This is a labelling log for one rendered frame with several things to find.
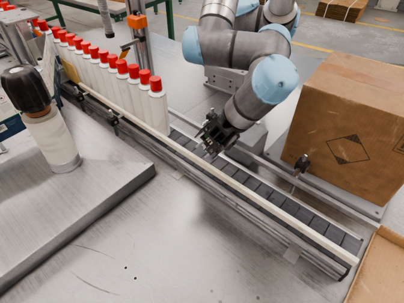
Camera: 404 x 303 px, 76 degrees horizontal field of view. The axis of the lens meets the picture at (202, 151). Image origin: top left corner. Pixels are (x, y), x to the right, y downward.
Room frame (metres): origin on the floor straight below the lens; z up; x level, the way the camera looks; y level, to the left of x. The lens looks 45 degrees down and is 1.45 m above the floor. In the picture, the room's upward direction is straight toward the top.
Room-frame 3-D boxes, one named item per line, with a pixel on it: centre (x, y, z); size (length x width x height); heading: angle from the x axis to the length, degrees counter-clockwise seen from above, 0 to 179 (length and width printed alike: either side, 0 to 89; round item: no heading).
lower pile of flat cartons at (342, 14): (4.64, -2.27, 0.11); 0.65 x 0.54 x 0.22; 54
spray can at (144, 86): (0.69, 0.17, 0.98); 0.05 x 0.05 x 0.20
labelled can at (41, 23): (1.11, 0.65, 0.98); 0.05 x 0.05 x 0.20
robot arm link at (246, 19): (1.08, -0.16, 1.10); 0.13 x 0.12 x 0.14; 75
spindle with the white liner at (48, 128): (0.52, 0.40, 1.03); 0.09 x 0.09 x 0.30
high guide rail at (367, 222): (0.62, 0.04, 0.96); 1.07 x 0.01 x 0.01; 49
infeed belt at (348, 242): (0.78, 0.28, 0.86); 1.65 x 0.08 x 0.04; 49
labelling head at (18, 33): (0.99, 0.66, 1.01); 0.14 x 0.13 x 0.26; 49
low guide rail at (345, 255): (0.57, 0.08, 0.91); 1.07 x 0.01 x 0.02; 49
